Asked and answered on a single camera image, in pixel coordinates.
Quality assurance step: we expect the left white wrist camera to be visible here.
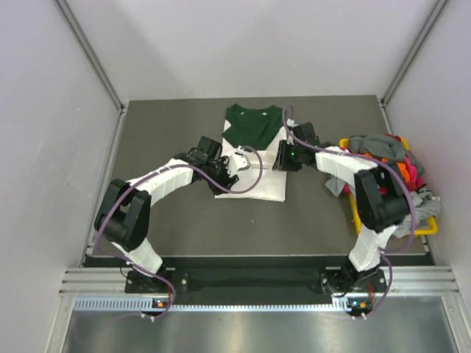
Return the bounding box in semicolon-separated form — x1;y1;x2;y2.
226;146;251;177

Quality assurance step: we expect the aluminium frame rail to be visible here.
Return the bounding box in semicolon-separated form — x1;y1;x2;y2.
59;266;459;296

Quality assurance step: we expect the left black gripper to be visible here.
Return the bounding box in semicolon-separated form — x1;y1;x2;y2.
205;157;238;196

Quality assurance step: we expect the yellow plastic basket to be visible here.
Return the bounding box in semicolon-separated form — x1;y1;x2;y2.
339;138;439;238

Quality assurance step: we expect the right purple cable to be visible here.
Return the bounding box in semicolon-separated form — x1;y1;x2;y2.
281;104;417;319

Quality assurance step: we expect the white and green t shirt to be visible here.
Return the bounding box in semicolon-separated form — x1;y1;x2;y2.
215;104;287;202

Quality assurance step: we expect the slotted grey cable duct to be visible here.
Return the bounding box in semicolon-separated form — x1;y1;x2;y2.
74;296;369;313

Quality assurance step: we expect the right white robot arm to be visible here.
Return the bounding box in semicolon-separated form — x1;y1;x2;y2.
272;123;410;291

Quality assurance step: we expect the orange t shirt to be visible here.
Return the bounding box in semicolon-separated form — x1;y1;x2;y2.
381;158;411;183

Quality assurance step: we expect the light grey t shirt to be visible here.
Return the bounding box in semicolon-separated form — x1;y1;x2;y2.
325;176;442;230

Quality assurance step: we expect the grey t shirt top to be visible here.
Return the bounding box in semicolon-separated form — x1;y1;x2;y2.
348;135;425;175

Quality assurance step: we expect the pink t shirt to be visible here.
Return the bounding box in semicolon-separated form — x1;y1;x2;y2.
341;156;425;195

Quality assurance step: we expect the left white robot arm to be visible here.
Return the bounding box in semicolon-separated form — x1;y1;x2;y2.
94;136;249;293

